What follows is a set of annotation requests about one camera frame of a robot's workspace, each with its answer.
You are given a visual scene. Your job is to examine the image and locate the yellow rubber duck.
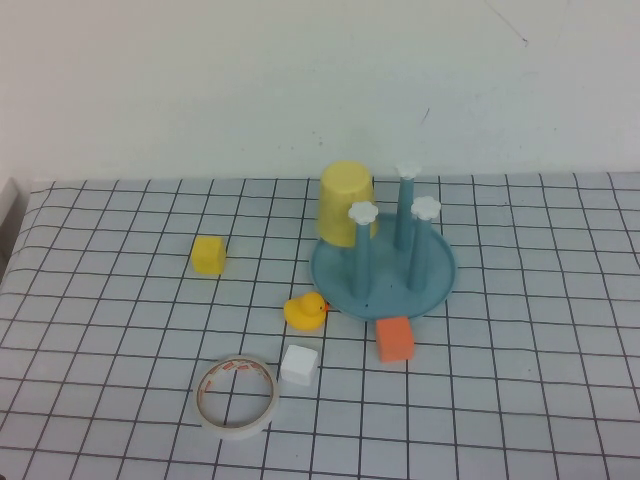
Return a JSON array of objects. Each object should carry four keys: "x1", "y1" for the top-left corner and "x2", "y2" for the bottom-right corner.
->
[{"x1": 283, "y1": 291, "x2": 331, "y2": 332}]

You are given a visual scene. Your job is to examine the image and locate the orange foam cube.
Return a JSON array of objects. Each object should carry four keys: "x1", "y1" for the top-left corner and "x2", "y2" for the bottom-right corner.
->
[{"x1": 375, "y1": 316, "x2": 417, "y2": 364}]

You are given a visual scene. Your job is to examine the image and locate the yellow foam cube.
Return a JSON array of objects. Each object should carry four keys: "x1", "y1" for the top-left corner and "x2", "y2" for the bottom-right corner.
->
[{"x1": 190, "y1": 235, "x2": 228, "y2": 276}]

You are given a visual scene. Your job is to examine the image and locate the blue cup stand white caps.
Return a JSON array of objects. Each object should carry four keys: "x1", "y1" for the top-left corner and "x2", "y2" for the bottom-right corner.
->
[{"x1": 310, "y1": 160, "x2": 459, "y2": 321}]

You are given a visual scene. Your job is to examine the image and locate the yellow plastic cup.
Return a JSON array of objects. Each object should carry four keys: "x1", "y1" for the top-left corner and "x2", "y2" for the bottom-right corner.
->
[{"x1": 315, "y1": 159, "x2": 380, "y2": 249}]

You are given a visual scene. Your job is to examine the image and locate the white edge board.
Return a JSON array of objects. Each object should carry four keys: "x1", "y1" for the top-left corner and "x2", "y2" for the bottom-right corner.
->
[{"x1": 0, "y1": 177, "x2": 24, "y2": 226}]

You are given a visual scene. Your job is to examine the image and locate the white foam cube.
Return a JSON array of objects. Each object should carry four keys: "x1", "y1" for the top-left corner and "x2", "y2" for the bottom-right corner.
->
[{"x1": 279, "y1": 344, "x2": 320, "y2": 387}]

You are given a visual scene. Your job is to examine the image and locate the white tape roll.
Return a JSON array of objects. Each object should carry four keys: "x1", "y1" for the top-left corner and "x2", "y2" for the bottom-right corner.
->
[{"x1": 193, "y1": 353, "x2": 281, "y2": 441}]

